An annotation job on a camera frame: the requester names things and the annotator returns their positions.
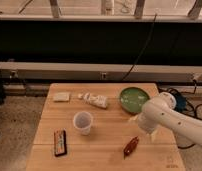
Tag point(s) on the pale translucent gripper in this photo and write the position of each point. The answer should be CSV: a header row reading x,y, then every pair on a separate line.
x,y
153,134

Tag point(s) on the red chili pepper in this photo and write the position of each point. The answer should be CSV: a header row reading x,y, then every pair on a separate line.
x,y
131,146

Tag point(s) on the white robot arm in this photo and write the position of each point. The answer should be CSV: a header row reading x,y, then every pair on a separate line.
x,y
159,110

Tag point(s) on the blue power adapter box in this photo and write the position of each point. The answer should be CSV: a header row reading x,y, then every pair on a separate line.
x,y
180,102

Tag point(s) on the white crumpled tube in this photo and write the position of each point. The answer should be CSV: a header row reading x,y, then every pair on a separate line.
x,y
95,100

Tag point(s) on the dark chocolate bar wrapper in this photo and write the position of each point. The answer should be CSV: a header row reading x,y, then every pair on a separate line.
x,y
60,147

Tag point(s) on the pale sponge block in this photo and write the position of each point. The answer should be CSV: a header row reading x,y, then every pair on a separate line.
x,y
61,97

